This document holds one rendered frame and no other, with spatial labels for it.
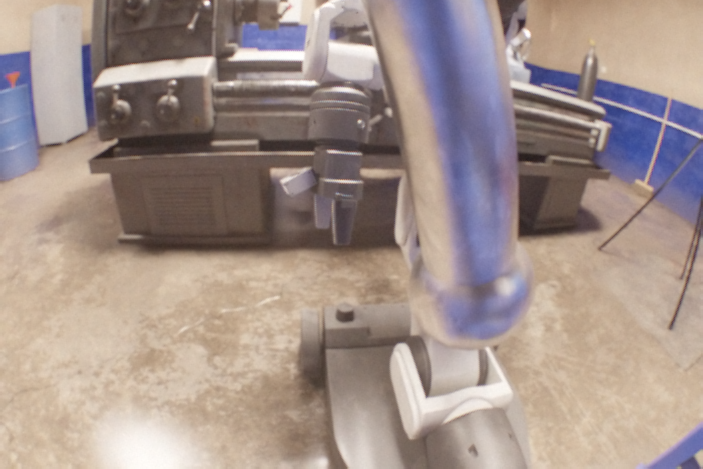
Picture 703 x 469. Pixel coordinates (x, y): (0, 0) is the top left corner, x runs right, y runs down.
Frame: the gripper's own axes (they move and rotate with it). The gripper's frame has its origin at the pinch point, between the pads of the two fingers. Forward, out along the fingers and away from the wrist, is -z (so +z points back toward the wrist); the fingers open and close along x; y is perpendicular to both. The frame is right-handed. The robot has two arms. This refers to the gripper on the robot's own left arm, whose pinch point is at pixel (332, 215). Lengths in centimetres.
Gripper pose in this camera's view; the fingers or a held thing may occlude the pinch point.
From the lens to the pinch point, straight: 46.8
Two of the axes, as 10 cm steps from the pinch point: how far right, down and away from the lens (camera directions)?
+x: -3.3, -1.5, 9.3
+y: -9.4, -0.3, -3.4
